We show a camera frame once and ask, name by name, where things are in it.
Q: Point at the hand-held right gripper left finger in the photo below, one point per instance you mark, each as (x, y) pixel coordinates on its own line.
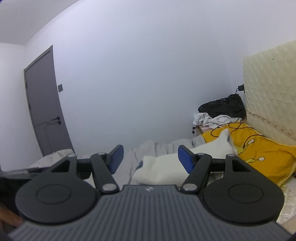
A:
(116, 160)

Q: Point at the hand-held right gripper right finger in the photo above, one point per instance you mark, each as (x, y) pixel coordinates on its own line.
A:
(186, 160)

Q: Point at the cream sweater with blue stripes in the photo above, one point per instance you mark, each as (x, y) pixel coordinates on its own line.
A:
(161, 169)

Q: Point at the person's left hand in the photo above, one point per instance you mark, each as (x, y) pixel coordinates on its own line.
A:
(10, 216)

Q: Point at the small hanging keys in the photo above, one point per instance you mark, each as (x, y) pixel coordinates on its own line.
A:
(193, 131)

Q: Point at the wooden nightstand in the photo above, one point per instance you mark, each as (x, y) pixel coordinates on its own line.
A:
(198, 132)

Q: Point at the grey bed blanket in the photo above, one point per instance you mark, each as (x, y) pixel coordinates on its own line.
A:
(148, 150)

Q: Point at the white crumpled cloth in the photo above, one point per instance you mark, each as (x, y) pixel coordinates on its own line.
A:
(215, 120)

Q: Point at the black bag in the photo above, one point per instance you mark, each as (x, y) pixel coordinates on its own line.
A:
(222, 106)

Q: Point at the yellow printed pillow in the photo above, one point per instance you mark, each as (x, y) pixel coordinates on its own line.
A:
(263, 157)

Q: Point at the grey door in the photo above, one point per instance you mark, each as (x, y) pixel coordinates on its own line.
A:
(46, 104)

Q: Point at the cream padded headboard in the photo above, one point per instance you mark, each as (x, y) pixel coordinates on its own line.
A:
(270, 92)

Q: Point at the white quilted mattress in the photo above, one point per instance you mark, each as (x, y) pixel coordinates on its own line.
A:
(289, 199)

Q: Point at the black wall charger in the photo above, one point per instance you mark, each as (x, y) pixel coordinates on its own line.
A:
(241, 88)

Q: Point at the grey wall switch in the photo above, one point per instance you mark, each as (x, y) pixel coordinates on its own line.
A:
(60, 87)

